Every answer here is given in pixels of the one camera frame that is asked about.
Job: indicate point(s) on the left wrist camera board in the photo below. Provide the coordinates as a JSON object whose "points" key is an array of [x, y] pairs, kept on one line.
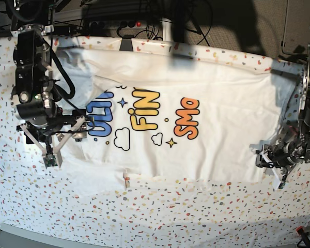
{"points": [[277, 184]]}

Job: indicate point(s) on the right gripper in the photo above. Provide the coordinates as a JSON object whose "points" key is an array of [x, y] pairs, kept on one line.
{"points": [[58, 130]]}

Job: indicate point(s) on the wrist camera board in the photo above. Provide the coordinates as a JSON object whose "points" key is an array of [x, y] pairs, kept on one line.
{"points": [[50, 160], [277, 184]]}

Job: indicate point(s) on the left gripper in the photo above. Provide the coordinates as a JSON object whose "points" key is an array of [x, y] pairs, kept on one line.
{"points": [[282, 156]]}

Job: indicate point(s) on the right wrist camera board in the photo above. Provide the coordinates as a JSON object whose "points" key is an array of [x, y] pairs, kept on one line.
{"points": [[50, 160]]}

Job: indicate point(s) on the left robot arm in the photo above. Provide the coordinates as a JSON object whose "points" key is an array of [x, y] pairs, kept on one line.
{"points": [[298, 129]]}

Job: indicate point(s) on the white metal stand post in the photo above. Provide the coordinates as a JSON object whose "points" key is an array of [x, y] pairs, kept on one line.
{"points": [[167, 29]]}

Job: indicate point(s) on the terrazzo pattern tablecloth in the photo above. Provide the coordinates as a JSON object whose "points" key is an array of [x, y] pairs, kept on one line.
{"points": [[149, 211]]}

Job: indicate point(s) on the white printed T-shirt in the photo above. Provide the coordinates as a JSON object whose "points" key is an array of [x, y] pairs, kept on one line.
{"points": [[168, 116]]}

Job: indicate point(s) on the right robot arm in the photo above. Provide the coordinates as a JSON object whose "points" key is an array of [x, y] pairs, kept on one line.
{"points": [[41, 96]]}

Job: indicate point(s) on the red clamp right corner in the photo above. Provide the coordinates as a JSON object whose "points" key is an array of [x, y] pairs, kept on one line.
{"points": [[300, 230]]}

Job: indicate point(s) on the black table clamp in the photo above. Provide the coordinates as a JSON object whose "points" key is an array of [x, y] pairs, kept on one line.
{"points": [[126, 43]]}

